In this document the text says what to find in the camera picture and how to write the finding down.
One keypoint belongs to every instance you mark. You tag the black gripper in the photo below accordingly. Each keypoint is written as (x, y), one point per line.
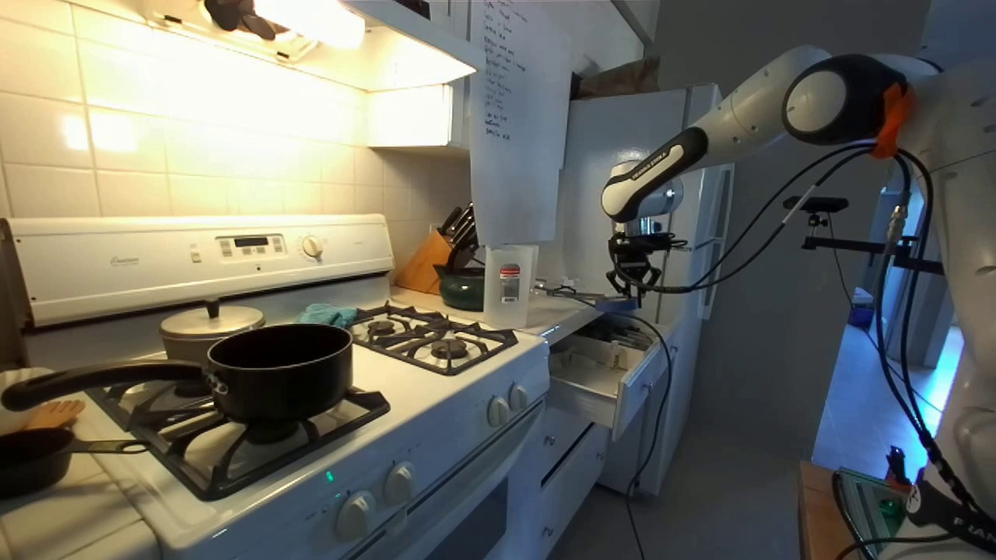
(633, 271)

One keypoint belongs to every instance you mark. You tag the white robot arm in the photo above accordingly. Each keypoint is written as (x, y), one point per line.
(896, 103)

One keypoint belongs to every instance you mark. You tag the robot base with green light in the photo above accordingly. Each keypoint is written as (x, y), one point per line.
(890, 516)

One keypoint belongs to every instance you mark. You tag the white upper left drawer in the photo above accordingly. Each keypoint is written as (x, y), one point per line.
(606, 371)

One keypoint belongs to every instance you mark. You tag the white drawer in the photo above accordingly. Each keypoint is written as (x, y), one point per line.
(570, 458)
(606, 371)

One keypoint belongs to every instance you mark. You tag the white lower drawer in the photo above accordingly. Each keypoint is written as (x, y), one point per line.
(570, 458)

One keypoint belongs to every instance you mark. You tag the translucent plastic pitcher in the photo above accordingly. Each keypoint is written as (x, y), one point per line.
(508, 284)

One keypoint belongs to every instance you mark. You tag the white refrigerator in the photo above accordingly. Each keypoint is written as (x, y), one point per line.
(603, 139)

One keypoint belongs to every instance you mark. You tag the dark green bowl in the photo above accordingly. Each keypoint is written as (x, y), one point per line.
(461, 288)

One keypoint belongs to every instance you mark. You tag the wooden knife block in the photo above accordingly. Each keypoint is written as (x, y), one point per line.
(446, 246)

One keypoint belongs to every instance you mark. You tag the white paper sheet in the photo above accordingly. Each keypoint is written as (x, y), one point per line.
(516, 119)

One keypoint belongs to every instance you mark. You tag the black saucepan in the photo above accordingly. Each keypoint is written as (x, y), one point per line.
(268, 374)

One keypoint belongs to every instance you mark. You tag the white gas stove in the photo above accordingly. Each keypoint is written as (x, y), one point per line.
(423, 458)

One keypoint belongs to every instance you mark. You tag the black frying pan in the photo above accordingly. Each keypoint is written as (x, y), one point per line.
(39, 458)

